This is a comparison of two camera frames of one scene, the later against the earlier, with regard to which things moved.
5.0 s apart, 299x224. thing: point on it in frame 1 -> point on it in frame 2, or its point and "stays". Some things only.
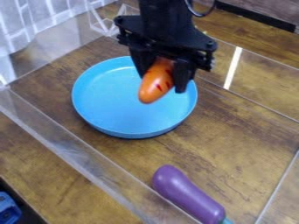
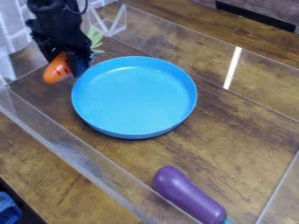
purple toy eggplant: [175, 187] stays
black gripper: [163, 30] -> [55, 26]
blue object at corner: [10, 211] stays
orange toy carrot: [157, 80] -> [58, 71]
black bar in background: [256, 15] stays
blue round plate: [106, 101] stays
